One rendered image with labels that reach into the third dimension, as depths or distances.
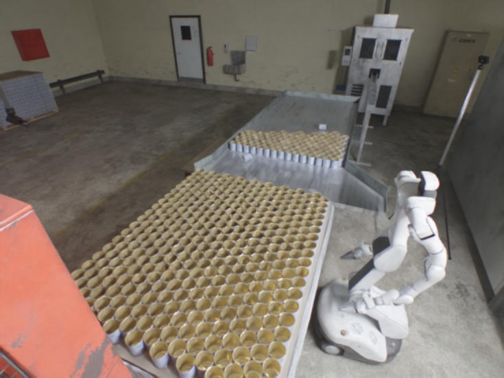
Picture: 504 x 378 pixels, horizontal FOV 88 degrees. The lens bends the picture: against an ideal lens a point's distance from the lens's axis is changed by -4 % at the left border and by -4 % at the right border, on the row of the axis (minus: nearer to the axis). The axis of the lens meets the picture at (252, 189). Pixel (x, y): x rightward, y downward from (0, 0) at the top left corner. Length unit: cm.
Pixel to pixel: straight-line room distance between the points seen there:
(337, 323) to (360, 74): 553
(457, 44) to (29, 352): 803
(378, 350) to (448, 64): 677
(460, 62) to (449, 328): 622
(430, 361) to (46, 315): 267
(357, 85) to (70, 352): 668
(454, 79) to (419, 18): 164
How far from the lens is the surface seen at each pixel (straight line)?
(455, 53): 802
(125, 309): 141
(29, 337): 58
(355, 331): 231
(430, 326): 304
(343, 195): 221
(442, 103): 823
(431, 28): 827
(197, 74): 981
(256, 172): 238
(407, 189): 178
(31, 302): 55
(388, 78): 685
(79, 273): 166
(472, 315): 332
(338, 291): 251
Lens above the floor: 229
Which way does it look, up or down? 34 degrees down
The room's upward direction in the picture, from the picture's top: straight up
